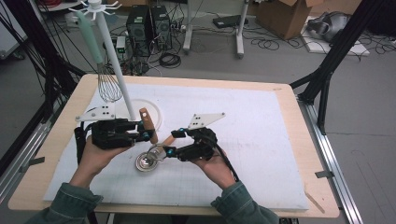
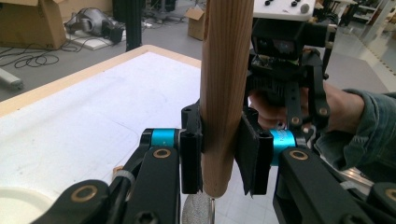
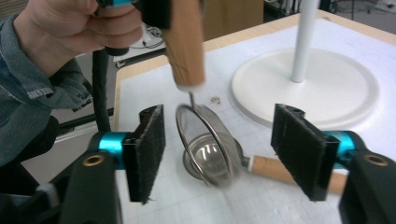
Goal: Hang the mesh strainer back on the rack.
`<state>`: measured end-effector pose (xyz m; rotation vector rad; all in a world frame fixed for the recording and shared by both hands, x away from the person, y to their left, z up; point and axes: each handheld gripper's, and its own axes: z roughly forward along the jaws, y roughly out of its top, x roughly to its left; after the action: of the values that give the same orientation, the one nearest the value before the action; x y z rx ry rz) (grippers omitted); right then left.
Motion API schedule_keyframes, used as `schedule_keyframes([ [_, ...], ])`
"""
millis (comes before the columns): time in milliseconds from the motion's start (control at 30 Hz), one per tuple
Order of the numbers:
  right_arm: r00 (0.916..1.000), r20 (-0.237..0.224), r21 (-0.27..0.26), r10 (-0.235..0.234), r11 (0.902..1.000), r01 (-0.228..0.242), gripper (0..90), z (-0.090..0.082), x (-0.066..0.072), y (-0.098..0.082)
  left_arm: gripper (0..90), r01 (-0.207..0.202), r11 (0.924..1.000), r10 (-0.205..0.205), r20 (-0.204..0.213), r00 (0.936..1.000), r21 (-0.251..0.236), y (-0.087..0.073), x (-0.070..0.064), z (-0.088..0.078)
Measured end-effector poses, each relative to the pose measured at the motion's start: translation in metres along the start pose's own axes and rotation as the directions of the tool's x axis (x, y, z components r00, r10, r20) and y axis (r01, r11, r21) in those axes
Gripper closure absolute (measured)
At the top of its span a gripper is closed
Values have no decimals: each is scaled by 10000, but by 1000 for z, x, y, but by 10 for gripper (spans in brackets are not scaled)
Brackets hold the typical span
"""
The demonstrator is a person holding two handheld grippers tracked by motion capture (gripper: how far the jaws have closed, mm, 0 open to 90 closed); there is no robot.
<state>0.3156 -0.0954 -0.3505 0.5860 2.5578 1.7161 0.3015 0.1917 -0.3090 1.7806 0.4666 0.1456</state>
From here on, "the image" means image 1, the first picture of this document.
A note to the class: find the white grid mat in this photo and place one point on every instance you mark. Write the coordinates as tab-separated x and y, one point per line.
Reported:
249	124

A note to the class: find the white power strip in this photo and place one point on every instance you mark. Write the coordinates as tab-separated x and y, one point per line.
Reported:
180	27

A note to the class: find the black metal frame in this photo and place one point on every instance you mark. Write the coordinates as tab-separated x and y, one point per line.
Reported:
342	40
18	12

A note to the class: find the white foam board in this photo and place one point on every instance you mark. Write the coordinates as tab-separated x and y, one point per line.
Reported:
342	48

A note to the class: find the grey metal bracket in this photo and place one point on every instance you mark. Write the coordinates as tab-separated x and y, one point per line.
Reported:
35	161
323	174

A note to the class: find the flat black device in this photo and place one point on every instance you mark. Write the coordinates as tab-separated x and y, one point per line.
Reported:
229	21

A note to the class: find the grey bag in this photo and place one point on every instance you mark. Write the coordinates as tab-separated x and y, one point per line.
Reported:
333	25

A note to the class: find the white box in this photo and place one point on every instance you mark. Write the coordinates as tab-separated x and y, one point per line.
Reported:
71	20

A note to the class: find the white metal stand frame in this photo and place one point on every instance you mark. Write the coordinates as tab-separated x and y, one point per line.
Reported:
239	37

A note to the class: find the small white device green display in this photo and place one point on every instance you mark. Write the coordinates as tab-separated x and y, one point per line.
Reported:
120	43

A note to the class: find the person's right hand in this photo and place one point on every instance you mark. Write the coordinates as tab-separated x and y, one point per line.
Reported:
216	169

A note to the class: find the aluminium rail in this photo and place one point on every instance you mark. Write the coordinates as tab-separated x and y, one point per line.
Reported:
345	199
31	140

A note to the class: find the black computer tower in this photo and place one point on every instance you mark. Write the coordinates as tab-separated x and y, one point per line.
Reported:
161	25
138	28

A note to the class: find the cardboard box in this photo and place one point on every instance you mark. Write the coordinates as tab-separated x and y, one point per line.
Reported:
280	17

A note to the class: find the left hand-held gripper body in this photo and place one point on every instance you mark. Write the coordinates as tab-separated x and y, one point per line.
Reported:
109	135

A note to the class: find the white hook stand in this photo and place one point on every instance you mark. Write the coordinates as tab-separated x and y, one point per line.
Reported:
115	65

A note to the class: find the person's left hand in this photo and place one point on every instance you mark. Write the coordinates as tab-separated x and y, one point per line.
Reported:
93	165

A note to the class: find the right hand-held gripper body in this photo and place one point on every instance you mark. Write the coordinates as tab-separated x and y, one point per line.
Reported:
202	146

